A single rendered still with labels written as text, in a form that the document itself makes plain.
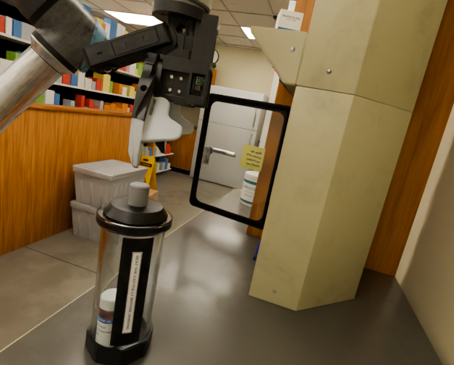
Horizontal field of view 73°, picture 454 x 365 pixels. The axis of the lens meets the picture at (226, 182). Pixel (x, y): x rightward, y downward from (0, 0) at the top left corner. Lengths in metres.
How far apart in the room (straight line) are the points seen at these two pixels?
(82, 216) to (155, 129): 2.68
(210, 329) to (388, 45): 0.63
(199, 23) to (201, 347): 0.50
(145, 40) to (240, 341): 0.51
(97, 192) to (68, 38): 2.15
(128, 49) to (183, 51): 0.07
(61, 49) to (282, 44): 0.49
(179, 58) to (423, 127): 0.80
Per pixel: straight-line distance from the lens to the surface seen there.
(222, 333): 0.63
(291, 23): 0.76
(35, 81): 0.87
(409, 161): 1.05
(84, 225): 3.06
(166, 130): 0.37
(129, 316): 0.50
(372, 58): 0.67
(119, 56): 0.43
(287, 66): 0.65
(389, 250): 1.10
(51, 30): 0.85
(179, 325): 0.63
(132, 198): 0.45
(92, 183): 2.88
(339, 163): 0.65
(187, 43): 0.43
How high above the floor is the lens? 1.33
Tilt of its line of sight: 12 degrees down
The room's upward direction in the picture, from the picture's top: 11 degrees clockwise
